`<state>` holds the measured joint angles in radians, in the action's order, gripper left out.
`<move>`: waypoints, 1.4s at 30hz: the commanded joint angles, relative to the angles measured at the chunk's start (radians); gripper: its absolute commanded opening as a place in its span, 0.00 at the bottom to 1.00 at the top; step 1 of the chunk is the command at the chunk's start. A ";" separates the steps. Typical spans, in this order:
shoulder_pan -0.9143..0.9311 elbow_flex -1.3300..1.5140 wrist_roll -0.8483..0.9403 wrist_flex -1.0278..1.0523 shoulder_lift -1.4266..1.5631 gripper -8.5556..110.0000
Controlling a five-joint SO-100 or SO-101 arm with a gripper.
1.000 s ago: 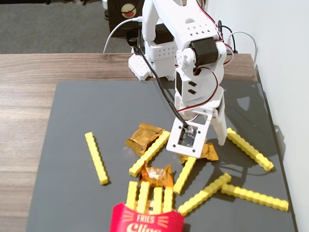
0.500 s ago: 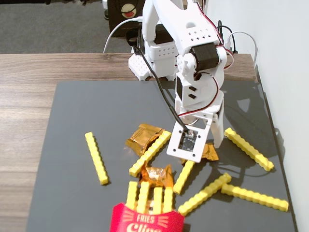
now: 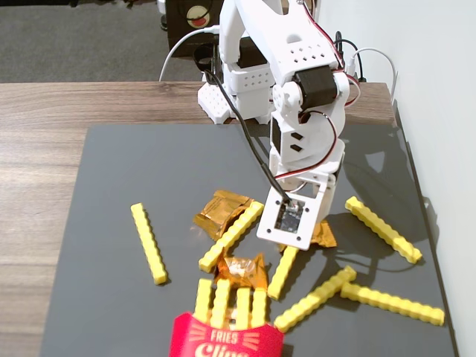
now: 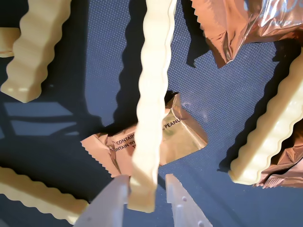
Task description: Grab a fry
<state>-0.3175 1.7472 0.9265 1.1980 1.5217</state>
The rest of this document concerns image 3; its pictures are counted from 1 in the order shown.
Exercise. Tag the small gold foil wrapper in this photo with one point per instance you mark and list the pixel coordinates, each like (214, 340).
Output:
(325, 236)

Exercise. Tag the red fries carton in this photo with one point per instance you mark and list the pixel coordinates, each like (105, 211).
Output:
(223, 340)

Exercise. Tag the black box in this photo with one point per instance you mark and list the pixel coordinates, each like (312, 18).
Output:
(178, 22)

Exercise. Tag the dark grey mat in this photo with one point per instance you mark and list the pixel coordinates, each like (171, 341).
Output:
(111, 186)

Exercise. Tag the gold foil wrapper with print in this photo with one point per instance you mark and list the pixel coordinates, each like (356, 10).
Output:
(215, 215)

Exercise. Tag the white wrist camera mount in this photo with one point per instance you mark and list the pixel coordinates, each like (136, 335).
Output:
(271, 227)

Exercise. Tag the yellow crinkle toy fry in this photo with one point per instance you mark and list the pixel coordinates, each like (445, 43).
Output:
(383, 228)
(394, 303)
(312, 299)
(259, 308)
(204, 301)
(282, 273)
(148, 243)
(243, 308)
(221, 303)
(232, 236)

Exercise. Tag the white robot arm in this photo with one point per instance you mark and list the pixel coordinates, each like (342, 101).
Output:
(297, 48)

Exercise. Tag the torn open gold foil wrapper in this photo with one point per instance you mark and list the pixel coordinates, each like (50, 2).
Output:
(256, 275)

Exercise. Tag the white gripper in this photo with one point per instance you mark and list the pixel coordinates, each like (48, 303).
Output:
(329, 197)

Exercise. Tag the black table clamp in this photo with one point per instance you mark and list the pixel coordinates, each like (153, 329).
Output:
(201, 65)

